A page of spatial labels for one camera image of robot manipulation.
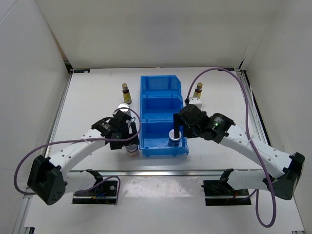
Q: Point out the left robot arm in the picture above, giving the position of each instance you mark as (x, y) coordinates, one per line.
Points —
(77, 150)

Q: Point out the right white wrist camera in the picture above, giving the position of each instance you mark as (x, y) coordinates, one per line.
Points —
(197, 102)

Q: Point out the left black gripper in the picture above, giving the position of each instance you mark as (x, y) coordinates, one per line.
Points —
(116, 145)

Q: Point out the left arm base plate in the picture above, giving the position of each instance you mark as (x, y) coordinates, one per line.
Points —
(107, 193)

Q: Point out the right brown yellow-label bottle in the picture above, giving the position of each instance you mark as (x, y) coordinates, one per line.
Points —
(198, 90)

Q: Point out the left brown yellow-label bottle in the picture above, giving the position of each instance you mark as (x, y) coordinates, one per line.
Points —
(126, 94)

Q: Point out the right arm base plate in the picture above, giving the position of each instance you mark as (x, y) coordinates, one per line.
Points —
(216, 195)

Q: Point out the blue bin near compartment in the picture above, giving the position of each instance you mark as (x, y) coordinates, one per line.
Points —
(154, 139)

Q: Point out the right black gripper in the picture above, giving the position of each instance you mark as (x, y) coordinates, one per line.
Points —
(177, 122)

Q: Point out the left silver-lid blue-label jar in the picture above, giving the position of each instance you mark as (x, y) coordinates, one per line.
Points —
(124, 106)

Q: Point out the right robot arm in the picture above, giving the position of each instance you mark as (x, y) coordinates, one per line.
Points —
(280, 171)

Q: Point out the white-lid spice jar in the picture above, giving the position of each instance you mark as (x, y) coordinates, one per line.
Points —
(174, 141)
(132, 150)

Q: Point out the brown yellow-label bottle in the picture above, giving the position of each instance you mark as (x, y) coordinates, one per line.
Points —
(126, 94)
(198, 90)

